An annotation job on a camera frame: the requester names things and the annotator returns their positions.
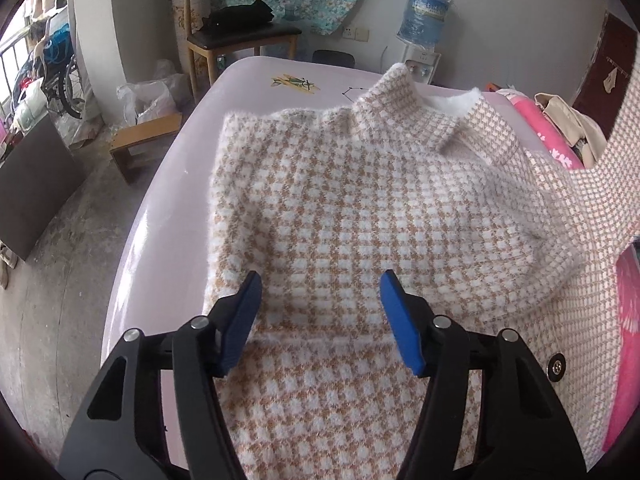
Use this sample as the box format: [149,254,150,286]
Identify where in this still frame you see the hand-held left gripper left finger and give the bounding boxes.
[57,270,263,480]

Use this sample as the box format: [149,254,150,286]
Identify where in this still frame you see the pink floral blanket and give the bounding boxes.
[495,87,640,456]

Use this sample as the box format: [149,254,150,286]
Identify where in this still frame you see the pale patterned panel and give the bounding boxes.
[170,0,206,63]

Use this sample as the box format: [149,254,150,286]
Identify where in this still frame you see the wooden chair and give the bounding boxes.
[177,0,301,101]

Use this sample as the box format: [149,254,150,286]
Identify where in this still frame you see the wheelchair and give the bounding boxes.
[15,10,88,121]

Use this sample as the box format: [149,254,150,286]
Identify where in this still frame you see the dark brown board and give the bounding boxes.
[0,115,88,261]

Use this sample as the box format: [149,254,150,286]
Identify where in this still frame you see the dark red door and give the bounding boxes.
[572,10,640,141]

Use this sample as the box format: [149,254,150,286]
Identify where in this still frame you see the clear plastic bags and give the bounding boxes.
[116,60,193,126]

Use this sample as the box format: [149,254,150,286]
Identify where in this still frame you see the beige clothing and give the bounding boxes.
[535,92,608,171]

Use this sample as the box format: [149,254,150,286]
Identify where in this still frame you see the checked fuzzy sweater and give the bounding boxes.
[202,62,640,480]

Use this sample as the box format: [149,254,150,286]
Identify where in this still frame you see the small wooden stool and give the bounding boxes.
[110,112,183,183]

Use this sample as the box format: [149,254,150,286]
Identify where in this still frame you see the blue water bottle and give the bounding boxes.
[397,0,453,53]

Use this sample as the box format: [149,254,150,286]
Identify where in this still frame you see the black object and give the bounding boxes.
[312,50,356,69]

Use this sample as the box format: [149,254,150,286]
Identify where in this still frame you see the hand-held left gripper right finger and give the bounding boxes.
[379,270,588,480]

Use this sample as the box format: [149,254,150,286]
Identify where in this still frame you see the white bundle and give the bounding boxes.
[14,81,49,130]

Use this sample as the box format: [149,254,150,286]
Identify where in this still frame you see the black bag on chair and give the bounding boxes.
[200,0,276,31]

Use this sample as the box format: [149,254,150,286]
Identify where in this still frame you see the white water dispenser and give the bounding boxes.
[402,45,443,86]

